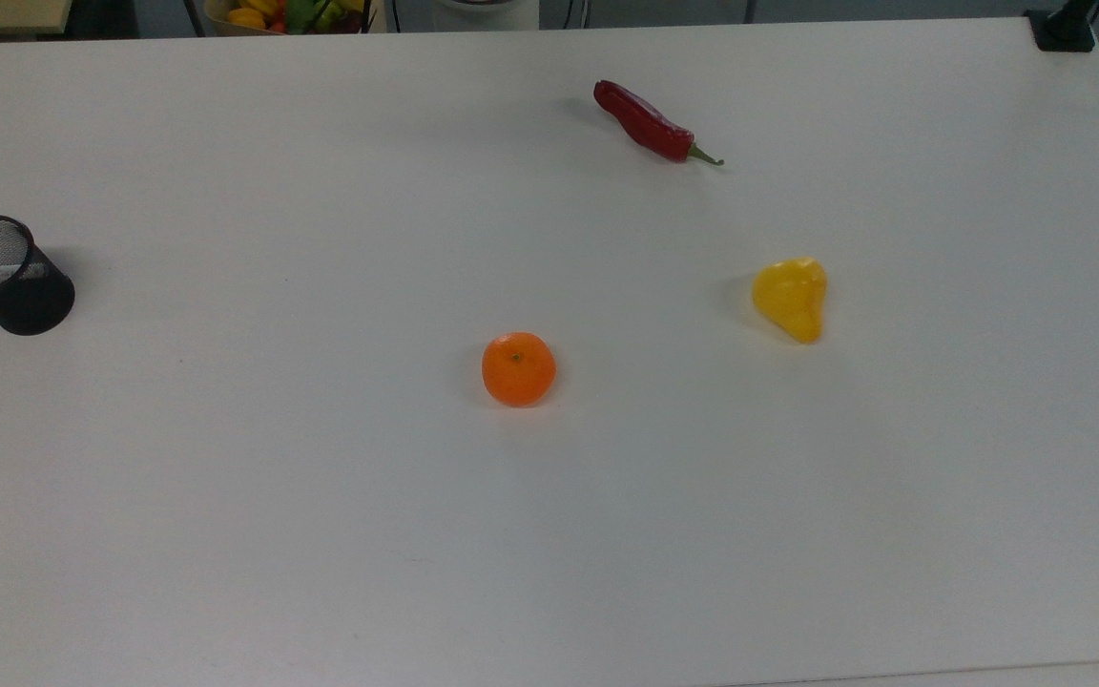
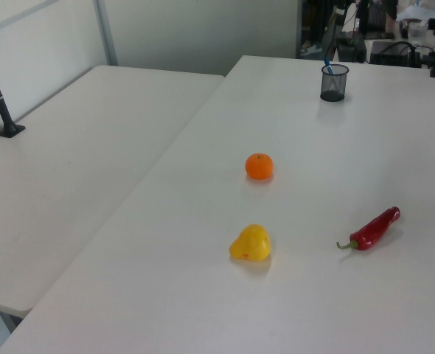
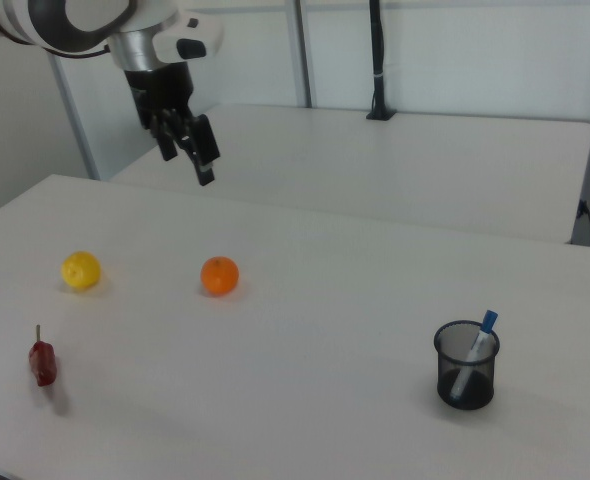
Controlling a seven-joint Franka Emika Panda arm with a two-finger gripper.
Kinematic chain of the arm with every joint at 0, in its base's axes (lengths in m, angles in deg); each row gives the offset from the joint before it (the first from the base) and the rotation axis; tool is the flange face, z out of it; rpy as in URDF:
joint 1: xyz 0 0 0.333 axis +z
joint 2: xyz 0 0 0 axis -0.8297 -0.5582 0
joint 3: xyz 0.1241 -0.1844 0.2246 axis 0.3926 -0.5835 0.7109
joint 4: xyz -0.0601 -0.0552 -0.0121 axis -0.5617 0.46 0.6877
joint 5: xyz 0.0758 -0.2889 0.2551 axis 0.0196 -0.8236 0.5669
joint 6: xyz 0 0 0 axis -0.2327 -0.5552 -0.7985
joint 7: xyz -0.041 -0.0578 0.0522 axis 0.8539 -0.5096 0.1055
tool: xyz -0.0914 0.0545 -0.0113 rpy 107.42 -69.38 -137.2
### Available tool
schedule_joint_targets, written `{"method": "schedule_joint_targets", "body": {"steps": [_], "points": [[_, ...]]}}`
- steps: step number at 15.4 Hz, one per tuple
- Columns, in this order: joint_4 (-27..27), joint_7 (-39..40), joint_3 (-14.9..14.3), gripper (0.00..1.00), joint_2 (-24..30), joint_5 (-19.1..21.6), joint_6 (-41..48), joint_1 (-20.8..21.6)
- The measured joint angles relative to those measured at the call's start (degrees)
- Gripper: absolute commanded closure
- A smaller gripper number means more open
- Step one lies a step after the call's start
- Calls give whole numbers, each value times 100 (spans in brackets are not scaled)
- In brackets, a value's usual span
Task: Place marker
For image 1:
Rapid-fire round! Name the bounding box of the red chili pepper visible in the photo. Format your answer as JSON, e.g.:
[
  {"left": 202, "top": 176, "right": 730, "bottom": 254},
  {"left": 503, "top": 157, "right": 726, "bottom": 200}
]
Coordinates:
[{"left": 592, "top": 79, "right": 725, "bottom": 168}]

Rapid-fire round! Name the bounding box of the black mesh pen cup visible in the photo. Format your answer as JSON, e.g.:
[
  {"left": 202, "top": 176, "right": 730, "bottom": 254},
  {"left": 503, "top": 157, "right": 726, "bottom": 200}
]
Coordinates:
[{"left": 0, "top": 216, "right": 77, "bottom": 338}]

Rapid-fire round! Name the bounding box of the orange mandarin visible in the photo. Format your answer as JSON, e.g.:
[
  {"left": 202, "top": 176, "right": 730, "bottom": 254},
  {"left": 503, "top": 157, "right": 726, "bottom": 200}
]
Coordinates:
[{"left": 481, "top": 331, "right": 558, "bottom": 409}]

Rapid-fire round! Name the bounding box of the beige basket of toy produce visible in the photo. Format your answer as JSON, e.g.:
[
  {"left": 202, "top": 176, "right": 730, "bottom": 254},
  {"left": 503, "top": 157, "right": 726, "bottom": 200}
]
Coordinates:
[{"left": 203, "top": 0, "right": 381, "bottom": 37}]

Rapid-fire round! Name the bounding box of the yellow bell pepper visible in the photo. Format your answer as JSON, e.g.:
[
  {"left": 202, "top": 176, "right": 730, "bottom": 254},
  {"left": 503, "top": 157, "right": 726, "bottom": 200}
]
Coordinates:
[{"left": 751, "top": 257, "right": 829, "bottom": 345}]

